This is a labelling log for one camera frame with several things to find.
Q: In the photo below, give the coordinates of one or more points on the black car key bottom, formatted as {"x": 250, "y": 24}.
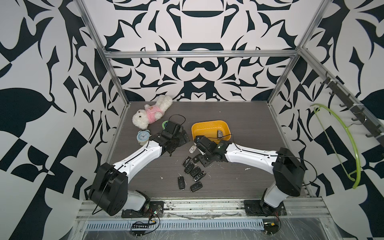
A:
{"x": 195, "y": 187}

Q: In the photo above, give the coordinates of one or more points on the white silver car key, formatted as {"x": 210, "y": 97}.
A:
{"x": 192, "y": 149}

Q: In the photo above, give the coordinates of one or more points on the white plush dog pink shirt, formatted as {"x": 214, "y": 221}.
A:
{"x": 150, "y": 114}

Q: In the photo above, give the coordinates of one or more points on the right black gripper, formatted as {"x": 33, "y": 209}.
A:
{"x": 202, "y": 161}

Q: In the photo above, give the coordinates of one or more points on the black car key centre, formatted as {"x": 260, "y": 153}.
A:
{"x": 195, "y": 171}

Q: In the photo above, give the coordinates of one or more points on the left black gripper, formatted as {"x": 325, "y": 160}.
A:
{"x": 182, "y": 141}

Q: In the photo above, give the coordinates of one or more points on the yellow plastic storage box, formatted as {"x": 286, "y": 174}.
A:
{"x": 210, "y": 130}

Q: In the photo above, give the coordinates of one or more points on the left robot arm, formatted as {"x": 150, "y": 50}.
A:
{"x": 109, "y": 190}

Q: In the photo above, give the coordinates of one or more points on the black wall hook rack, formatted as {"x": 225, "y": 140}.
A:
{"x": 363, "y": 116}

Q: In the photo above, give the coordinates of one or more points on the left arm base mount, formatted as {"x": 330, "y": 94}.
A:
{"x": 152, "y": 207}

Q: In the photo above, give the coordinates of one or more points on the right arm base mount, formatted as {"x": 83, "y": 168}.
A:
{"x": 259, "y": 208}

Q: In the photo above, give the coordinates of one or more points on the light blue alarm clock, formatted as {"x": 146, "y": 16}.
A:
{"x": 143, "y": 137}

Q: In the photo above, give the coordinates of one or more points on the black flip key slanted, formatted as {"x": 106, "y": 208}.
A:
{"x": 187, "y": 161}

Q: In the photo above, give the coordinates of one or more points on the black car key middle-left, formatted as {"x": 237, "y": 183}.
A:
{"x": 189, "y": 168}

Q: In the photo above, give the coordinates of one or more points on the black car key top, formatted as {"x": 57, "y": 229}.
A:
{"x": 196, "y": 158}

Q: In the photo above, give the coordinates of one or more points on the black car key lower left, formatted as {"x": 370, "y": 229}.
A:
{"x": 181, "y": 183}

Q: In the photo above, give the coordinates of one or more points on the white slotted cable duct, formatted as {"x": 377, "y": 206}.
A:
{"x": 179, "y": 225}

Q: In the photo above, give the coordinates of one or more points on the black chrome-edged car key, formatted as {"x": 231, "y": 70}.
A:
{"x": 198, "y": 177}

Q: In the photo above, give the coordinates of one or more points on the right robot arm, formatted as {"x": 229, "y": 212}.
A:
{"x": 288, "y": 170}

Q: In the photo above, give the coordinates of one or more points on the green plastic clothes hanger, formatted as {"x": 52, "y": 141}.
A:
{"x": 339, "y": 143}

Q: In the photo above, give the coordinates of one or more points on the aluminium frame back bar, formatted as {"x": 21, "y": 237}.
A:
{"x": 199, "y": 54}

